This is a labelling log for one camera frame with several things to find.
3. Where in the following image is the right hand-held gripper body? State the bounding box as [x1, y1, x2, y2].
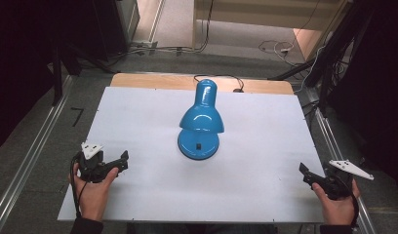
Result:
[322, 159, 376, 201]

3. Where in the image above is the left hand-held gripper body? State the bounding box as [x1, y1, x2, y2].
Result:
[75, 140, 106, 183]

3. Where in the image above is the blue desk lamp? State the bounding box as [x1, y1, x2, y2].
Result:
[177, 78, 225, 161]

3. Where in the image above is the person's right hand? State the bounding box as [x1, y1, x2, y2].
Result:
[311, 178, 361, 227]

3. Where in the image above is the person's left hand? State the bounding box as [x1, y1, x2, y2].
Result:
[67, 162, 120, 222]

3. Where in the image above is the white board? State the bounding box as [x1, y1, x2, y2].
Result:
[57, 86, 326, 224]

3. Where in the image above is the wooden table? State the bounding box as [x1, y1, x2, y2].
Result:
[109, 72, 296, 96]

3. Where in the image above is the black stand leg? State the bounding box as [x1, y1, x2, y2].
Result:
[51, 45, 63, 107]

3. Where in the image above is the dark curtain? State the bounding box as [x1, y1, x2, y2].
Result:
[327, 0, 398, 199]
[0, 0, 98, 154]

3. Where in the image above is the grey power strip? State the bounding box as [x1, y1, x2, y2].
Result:
[131, 39, 159, 56]

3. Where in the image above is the black cabinet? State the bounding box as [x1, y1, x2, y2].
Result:
[91, 0, 141, 61]

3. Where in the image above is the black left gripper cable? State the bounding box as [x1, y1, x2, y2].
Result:
[69, 152, 89, 218]

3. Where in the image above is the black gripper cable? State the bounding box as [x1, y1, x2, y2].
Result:
[333, 175, 361, 227]
[69, 152, 89, 218]

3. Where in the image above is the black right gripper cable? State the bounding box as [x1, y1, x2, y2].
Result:
[333, 175, 361, 227]

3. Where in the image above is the metal floor rail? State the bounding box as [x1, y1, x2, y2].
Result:
[0, 75, 75, 234]
[303, 87, 378, 234]

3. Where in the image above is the black lamp cable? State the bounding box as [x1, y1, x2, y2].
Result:
[193, 74, 246, 94]

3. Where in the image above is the bundle of floor cables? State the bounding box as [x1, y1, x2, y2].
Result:
[105, 0, 216, 62]

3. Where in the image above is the white floor cable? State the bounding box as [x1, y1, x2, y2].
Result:
[258, 39, 298, 67]

